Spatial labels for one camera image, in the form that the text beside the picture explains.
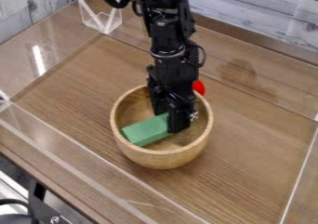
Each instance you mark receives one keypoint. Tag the black metal table frame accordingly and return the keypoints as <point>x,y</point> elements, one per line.
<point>44,206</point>

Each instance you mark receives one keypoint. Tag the red toy strawberry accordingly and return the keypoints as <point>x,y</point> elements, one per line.
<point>197,86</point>

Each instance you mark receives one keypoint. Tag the clear acrylic tray wall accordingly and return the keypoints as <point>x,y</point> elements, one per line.
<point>60,139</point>

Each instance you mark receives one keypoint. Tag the clear acrylic corner bracket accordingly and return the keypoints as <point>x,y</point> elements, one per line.
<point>102,22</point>

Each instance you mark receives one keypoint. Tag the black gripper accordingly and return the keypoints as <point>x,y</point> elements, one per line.
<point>172,73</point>

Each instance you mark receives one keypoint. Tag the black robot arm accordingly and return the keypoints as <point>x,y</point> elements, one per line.
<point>168,23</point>

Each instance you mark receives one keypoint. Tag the wooden bowl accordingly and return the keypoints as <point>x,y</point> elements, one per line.
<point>168,152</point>

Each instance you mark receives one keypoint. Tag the green rectangular block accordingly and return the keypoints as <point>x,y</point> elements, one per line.
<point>147,131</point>

